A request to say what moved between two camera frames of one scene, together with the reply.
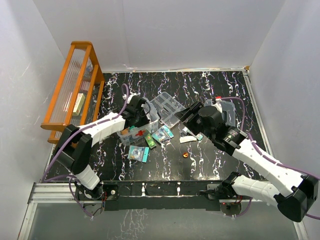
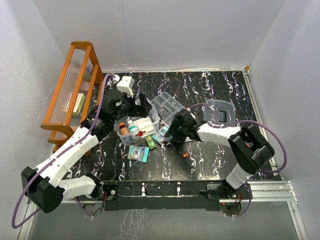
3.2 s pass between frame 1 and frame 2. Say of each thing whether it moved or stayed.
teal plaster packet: stayed
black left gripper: moved
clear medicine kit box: stayed
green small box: stayed
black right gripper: moved
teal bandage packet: stayed
